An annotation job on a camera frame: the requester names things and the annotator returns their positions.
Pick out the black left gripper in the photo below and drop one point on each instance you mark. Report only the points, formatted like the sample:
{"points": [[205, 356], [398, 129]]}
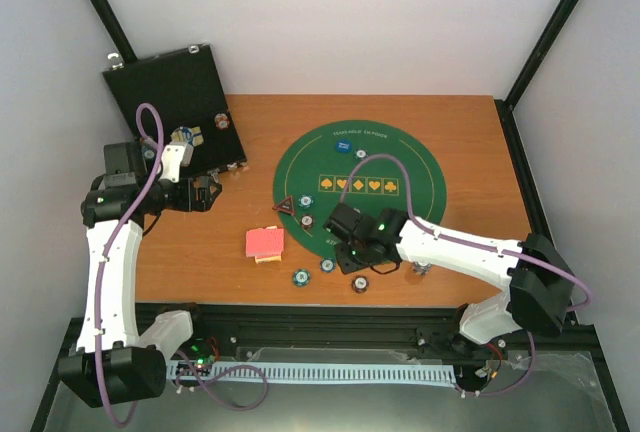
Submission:
{"points": [[203, 202]]}

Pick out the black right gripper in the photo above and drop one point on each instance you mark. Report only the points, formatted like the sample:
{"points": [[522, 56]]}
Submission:
{"points": [[346, 262]]}

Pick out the brown poker chip stack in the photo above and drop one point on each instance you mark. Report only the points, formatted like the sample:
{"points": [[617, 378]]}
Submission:
{"points": [[360, 284]]}

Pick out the teal poker chip stack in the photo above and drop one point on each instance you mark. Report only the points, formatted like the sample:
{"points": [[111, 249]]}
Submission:
{"points": [[301, 277]]}

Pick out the grey poker chip stack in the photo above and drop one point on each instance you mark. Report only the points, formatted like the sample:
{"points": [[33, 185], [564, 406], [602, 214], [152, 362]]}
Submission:
{"points": [[421, 269]]}

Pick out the red triangular dealer button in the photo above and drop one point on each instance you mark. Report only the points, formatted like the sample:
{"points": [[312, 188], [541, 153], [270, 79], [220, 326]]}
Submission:
{"points": [[286, 206]]}

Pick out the blue small blind button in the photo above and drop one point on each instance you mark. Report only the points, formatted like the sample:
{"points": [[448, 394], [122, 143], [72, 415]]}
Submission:
{"points": [[343, 146]]}

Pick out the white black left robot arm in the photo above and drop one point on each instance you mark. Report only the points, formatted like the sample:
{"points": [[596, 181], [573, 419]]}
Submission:
{"points": [[114, 362]]}

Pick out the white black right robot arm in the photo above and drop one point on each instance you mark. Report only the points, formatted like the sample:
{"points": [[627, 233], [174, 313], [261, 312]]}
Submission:
{"points": [[534, 283]]}

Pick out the blue chips in case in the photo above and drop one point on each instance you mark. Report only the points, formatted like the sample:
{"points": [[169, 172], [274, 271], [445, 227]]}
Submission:
{"points": [[190, 135]]}

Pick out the orange chip in case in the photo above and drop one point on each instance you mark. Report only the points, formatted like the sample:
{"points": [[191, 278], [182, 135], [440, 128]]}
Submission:
{"points": [[222, 121]]}

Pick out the red playing card deck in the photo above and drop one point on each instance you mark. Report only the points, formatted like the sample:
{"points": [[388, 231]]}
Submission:
{"points": [[264, 244]]}

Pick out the round green poker mat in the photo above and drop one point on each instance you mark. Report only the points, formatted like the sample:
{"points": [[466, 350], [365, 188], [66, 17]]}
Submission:
{"points": [[396, 161]]}

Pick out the black poker case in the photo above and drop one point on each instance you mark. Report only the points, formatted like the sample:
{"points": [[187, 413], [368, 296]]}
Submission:
{"points": [[185, 88]]}

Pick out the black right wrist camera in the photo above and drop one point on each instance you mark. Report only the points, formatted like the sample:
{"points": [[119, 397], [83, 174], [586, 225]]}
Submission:
{"points": [[348, 224]]}

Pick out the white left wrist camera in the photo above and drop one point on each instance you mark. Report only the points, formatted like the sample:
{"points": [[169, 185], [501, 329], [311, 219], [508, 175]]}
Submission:
{"points": [[174, 157]]}

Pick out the light blue cable duct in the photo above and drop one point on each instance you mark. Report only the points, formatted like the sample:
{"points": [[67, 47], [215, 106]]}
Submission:
{"points": [[318, 373]]}

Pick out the black aluminium frame rail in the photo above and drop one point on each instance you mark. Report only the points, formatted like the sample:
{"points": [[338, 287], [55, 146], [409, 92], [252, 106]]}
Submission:
{"points": [[348, 327]]}

